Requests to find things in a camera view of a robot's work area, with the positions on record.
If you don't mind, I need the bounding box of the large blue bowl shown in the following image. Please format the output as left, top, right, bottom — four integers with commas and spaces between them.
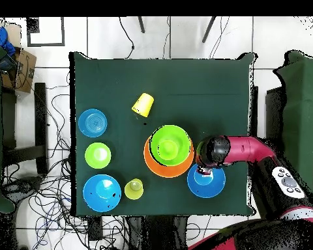
186, 163, 227, 199
82, 173, 123, 214

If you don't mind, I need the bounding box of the large orange bowl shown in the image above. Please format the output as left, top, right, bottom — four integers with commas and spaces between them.
143, 135, 196, 178

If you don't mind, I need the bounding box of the green cup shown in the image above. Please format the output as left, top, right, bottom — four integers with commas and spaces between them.
156, 139, 179, 161

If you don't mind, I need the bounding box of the large green bowl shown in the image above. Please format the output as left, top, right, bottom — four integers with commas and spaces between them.
149, 124, 193, 167

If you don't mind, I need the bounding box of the pale translucent yellow cup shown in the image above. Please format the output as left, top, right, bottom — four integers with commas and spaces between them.
124, 178, 145, 201

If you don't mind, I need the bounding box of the black stand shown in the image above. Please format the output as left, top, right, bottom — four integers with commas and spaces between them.
125, 215, 189, 250

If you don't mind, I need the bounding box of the dark green table cloth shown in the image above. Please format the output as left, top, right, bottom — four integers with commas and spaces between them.
68, 51, 256, 217

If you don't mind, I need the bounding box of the small green bowl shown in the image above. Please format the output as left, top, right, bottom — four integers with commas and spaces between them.
84, 142, 112, 169

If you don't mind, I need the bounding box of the small blue bowl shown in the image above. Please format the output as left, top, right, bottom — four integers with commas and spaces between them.
78, 108, 108, 138

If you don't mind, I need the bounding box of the black power strip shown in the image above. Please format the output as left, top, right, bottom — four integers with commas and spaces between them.
87, 215, 104, 242

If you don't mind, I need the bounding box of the black tripod leg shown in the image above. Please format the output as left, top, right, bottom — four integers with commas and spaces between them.
137, 16, 146, 34
201, 16, 218, 44

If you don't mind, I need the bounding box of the printed cardboard box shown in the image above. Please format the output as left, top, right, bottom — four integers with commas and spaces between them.
1, 48, 38, 94

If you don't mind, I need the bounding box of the blue bag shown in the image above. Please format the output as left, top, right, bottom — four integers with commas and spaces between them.
0, 25, 17, 57

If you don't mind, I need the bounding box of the black floor cable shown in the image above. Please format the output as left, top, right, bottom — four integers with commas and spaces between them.
118, 16, 136, 59

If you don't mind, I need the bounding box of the black chair frame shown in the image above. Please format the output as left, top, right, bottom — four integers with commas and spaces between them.
1, 82, 48, 175

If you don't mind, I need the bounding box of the black square floor frame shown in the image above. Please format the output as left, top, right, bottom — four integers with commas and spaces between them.
25, 16, 66, 48

